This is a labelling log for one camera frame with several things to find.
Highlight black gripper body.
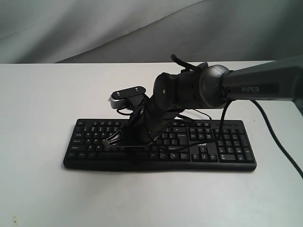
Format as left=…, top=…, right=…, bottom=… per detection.
left=118, top=99, right=180, bottom=147

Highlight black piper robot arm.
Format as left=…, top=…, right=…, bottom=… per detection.
left=102, top=55, right=303, bottom=150

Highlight black acer keyboard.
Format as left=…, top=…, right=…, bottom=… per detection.
left=63, top=119, right=257, bottom=172

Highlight grey backdrop cloth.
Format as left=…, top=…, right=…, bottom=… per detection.
left=0, top=0, right=303, bottom=63

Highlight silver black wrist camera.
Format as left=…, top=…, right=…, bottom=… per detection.
left=108, top=86, right=146, bottom=110

